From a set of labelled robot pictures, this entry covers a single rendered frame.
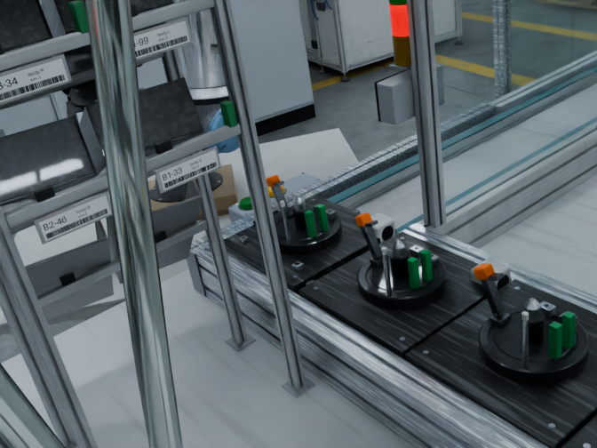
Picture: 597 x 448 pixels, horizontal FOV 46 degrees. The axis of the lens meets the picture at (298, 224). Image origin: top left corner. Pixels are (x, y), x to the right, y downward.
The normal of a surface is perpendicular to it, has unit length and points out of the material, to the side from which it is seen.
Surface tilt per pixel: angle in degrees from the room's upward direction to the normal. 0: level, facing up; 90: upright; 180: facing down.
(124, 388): 0
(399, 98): 90
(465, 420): 0
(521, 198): 90
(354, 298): 0
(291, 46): 90
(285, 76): 90
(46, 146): 65
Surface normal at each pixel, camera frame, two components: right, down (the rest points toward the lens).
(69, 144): 0.35, -0.04
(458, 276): -0.15, -0.87
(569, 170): 0.60, 0.29
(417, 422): -0.78, 0.40
